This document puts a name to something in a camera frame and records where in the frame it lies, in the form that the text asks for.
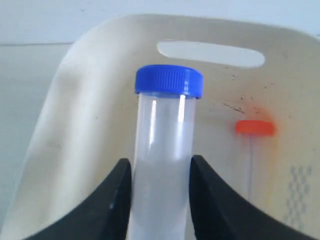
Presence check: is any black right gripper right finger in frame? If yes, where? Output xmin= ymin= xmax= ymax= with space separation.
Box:
xmin=189 ymin=155 xmax=311 ymax=240

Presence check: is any blue-capped clear tube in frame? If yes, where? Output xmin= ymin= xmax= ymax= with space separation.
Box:
xmin=127 ymin=64 xmax=204 ymax=240

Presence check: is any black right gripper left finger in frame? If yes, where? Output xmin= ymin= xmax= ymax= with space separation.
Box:
xmin=28 ymin=158 xmax=132 ymax=240

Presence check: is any small cream plastic bin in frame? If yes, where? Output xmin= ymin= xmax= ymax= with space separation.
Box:
xmin=0 ymin=14 xmax=320 ymax=240

